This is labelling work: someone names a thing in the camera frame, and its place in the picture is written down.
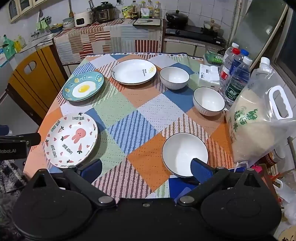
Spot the dark label oil bottle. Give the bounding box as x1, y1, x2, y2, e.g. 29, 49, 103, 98
130, 0, 139, 19

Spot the clear rice bag green print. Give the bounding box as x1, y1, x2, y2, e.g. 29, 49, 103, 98
225, 57, 296, 163

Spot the blue fried egg plate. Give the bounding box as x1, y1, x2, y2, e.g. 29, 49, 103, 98
62, 71, 105, 102

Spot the patchwork tablecloth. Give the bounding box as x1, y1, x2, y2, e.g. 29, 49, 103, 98
23, 53, 234, 200

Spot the white ribbed bowl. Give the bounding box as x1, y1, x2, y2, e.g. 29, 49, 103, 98
159, 67, 190, 90
193, 87, 226, 116
162, 132, 209, 178

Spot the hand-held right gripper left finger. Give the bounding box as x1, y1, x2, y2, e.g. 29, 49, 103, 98
32, 159, 116, 208

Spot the white rice cooker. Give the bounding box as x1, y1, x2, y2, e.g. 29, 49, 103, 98
74, 10, 93, 28

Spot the cream wall cabinet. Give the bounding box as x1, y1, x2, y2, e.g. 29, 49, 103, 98
8, 0, 42, 24

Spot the green label oil bottle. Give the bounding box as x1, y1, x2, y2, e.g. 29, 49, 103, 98
139, 1, 149, 18

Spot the striped patchwork counter cloth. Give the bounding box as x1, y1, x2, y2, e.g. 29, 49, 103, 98
53, 19, 163, 65

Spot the white tissue pack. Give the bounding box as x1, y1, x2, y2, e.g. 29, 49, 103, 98
198, 64, 220, 91

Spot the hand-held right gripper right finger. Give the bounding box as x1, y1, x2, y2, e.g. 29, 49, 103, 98
177, 158, 264, 206

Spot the green plastic basket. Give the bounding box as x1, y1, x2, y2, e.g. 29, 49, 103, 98
205, 50, 225, 66

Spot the clear plastic water bottle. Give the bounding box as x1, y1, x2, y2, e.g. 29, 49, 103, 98
225, 42, 240, 61

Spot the white label oil bottle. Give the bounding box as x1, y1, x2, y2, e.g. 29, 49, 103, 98
153, 2, 162, 19

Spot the grey shaggy rug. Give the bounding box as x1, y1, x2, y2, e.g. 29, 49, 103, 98
0, 160, 28, 232

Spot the white cooking pot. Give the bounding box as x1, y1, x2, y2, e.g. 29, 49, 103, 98
203, 20, 221, 32

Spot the red label water bottle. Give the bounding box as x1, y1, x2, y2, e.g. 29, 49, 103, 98
219, 48, 240, 87

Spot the glass window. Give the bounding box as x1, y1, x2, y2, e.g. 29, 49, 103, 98
230, 0, 296, 93

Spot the black wok with lid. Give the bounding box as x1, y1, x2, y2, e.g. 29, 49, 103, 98
166, 10, 189, 27

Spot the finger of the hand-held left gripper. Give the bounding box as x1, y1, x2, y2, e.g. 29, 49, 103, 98
0, 133, 41, 147

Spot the white plastic jug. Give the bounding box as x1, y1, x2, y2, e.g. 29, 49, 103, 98
274, 178, 293, 209

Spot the stack of small bowls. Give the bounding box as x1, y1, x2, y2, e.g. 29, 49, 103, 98
62, 17, 75, 29

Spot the green hanging cloth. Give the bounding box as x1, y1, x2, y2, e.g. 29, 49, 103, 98
36, 17, 50, 32

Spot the white sun print plate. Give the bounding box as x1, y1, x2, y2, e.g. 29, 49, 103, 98
111, 59, 157, 85

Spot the blue label water bottle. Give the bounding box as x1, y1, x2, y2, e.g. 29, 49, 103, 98
230, 49, 249, 77

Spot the red can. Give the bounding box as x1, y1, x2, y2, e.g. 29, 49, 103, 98
266, 149, 286, 168

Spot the black gas stove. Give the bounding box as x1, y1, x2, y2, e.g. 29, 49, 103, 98
165, 24, 226, 44

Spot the pink rabbit print plate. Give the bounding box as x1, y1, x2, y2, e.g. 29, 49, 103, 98
45, 113, 99, 168

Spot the green label water bottle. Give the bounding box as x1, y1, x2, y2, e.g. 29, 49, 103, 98
225, 56, 252, 108

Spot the black pressure cooker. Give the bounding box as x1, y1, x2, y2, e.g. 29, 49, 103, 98
95, 2, 116, 23

